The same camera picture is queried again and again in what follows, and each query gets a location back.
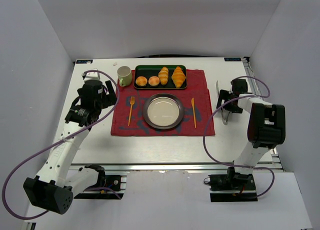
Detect steel tongs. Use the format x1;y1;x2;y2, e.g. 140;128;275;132
215;80;230;126

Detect large striped croissant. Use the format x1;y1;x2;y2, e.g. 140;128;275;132
171;66;186;88

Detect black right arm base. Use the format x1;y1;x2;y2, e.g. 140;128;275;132
203;174;258;203

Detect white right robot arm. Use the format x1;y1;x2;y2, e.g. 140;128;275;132
216;76;286;182

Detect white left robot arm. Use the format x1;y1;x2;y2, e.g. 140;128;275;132
23;79;117;215

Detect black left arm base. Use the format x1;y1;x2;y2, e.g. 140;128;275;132
74;175;127;200

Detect small striped bread roll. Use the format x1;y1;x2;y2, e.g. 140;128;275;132
158;66;169;86

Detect orange plastic fork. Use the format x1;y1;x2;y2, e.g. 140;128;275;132
127;96;135;127

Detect light green mug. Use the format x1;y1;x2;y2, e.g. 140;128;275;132
117;66;132;87

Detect blue label right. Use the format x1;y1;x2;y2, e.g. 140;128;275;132
224;57;242;62

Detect blue label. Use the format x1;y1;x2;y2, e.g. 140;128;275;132
224;57;242;62
75;59;93;64

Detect round bun left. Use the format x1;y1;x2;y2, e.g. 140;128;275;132
135;76;148;87

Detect round bun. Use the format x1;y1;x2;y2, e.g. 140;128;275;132
135;76;148;87
148;76;160;87

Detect blue label left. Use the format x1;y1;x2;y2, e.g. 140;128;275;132
75;59;93;64

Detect black and green tray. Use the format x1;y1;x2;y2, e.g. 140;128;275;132
133;65;188;90

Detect round bun right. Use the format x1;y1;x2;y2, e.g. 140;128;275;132
148;76;160;87

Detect orange plastic knife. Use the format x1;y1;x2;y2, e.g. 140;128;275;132
191;97;197;129

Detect silver rimmed white plate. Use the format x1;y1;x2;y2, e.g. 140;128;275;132
142;93;185;130

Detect red patterned placemat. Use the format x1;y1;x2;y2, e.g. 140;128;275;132
110;69;213;137

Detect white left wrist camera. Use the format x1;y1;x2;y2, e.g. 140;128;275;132
81;69;101;82

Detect aluminium table rail front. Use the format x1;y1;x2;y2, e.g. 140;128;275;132
68;162;285;173

